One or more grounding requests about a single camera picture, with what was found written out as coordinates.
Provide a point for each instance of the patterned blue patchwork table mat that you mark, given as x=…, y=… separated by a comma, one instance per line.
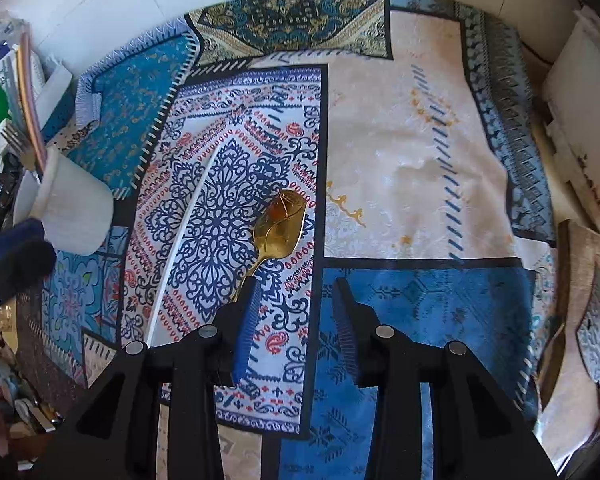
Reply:
x=404, y=124

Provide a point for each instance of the white rice cooker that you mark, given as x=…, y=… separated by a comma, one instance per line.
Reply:
x=571, y=90

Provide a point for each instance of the silver metal fork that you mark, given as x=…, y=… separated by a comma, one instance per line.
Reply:
x=19, y=144

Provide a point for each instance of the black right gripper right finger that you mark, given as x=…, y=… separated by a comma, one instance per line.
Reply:
x=476, y=430

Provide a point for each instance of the wooden cutting board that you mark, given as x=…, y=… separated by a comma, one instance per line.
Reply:
x=570, y=366

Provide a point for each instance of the gold metal spoon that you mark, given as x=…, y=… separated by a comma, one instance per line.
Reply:
x=277, y=231

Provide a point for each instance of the white ceramic utensil cup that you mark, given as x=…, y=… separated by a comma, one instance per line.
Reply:
x=75, y=208

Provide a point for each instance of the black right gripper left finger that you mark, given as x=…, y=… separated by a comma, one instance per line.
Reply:
x=113, y=432

